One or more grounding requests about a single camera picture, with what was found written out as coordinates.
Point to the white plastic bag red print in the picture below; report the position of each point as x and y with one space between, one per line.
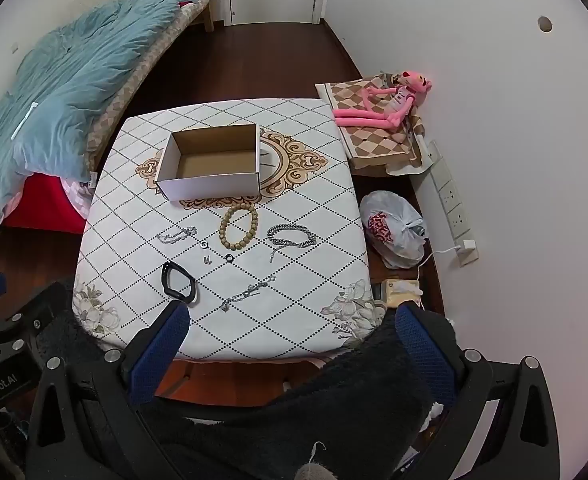
389 220

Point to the black fitness band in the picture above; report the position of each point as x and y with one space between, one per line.
166 280

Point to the diamond-pattern tablecloth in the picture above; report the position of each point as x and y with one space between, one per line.
294 120

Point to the light blue blanket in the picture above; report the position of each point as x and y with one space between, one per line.
74 85

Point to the red bed skirt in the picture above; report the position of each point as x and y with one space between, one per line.
39 205

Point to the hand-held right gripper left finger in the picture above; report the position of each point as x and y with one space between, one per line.
159 352

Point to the pink plush toy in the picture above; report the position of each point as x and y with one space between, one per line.
399 101

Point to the black fleece garment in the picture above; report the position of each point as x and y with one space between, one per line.
324 410

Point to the brown checkered cushion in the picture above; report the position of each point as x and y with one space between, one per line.
369 146

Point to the tissue box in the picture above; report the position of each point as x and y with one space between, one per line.
399 291

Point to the white cardboard box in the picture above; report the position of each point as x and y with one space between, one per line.
209 180

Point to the white power strip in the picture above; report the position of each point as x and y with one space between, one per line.
449 192

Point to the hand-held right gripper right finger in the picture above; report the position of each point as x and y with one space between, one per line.
424 352

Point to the white charger plug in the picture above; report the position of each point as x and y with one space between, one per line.
467 252

